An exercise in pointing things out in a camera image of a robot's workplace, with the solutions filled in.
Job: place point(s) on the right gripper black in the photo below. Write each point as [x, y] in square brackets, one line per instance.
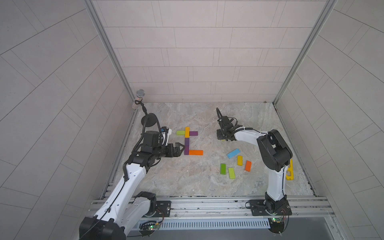
[219, 134]

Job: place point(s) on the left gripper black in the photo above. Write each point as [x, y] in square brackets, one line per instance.
[176, 153]

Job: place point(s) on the amber yellow long block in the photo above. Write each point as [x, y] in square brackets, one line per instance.
[187, 132]

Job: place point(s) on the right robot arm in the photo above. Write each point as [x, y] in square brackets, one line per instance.
[275, 153]

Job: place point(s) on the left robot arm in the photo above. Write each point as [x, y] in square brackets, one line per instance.
[123, 209]

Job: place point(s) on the light blue block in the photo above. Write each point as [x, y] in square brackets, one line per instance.
[233, 153]

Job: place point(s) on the yellow block small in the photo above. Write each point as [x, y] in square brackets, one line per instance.
[239, 160]

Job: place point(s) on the microphone on black stand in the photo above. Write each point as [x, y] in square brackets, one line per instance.
[148, 120]

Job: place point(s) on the red orange block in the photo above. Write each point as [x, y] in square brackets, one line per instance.
[248, 166]

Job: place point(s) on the left circuit board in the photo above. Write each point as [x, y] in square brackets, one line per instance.
[148, 228]

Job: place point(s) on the circuit board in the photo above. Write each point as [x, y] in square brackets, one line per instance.
[148, 228]
[277, 225]

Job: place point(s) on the right circuit board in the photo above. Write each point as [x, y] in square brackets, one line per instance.
[277, 225]

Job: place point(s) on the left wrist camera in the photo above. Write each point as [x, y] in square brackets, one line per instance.
[166, 132]

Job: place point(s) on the aluminium rail frame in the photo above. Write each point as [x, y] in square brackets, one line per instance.
[183, 208]

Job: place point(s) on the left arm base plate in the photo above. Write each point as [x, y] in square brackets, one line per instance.
[163, 209]

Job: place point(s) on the yellow triangle frame piece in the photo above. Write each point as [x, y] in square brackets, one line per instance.
[290, 171]

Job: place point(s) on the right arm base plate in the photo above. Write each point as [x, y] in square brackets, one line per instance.
[269, 207]

